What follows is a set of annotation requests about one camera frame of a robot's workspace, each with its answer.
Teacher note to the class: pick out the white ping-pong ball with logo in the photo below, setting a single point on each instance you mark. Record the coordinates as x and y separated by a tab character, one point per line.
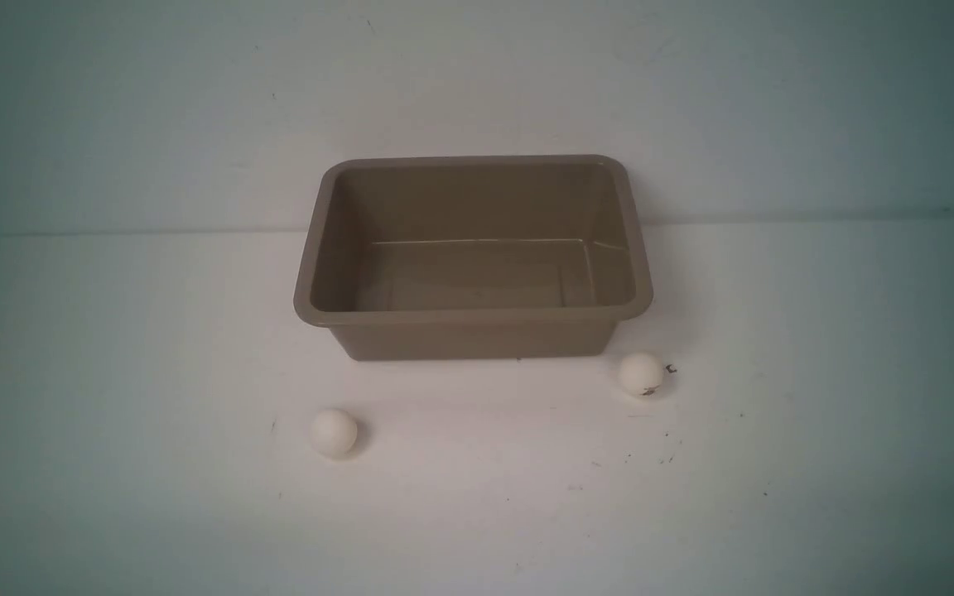
641	374

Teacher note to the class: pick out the plain white ping-pong ball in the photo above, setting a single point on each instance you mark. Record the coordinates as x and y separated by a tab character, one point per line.
333	433

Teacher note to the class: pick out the tan plastic storage bin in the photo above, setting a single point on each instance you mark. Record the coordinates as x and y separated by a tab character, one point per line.
450	258

